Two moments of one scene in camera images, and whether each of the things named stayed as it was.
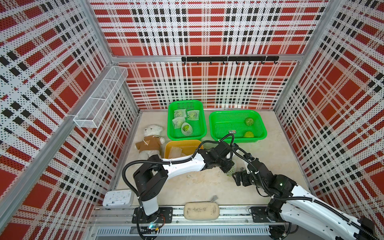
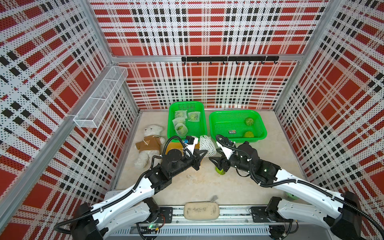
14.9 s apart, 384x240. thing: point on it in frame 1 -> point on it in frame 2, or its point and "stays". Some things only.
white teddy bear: [150, 145] stays
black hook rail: [231, 59] stays
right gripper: [243, 175] -> [225, 154]
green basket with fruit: [246, 126] stays
